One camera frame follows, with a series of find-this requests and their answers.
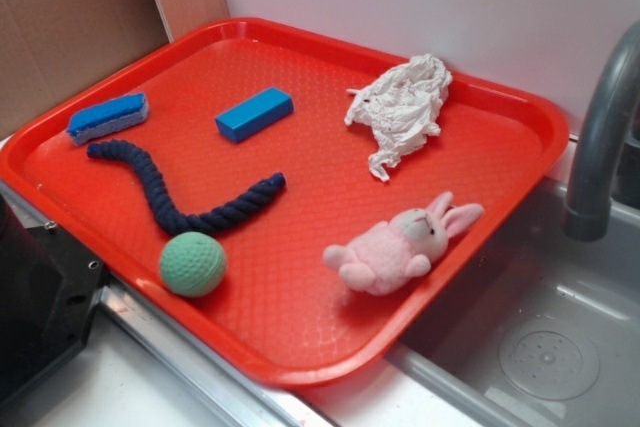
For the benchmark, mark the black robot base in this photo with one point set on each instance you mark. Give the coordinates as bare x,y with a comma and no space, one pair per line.
50,285

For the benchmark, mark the blue sponge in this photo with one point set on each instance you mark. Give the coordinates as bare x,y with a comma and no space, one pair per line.
107,118

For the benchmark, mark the red plastic tray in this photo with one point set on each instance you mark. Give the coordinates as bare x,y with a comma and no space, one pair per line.
280,316

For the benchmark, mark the pink plush bunny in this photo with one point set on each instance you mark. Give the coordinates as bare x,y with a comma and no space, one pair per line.
392,253

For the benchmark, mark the blue rectangular block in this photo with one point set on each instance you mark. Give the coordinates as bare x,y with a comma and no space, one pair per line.
254,114

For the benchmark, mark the crumpled white paper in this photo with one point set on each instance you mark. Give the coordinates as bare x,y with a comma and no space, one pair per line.
401,108

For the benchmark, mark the green ball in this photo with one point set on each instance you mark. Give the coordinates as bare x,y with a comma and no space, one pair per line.
192,264

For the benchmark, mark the grey sink basin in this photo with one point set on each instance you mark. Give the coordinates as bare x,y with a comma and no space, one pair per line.
537,329

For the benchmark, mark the grey faucet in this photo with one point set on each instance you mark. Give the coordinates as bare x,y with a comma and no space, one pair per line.
605,167

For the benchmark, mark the brown cardboard panel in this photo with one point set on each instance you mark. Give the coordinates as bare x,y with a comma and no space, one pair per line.
54,49

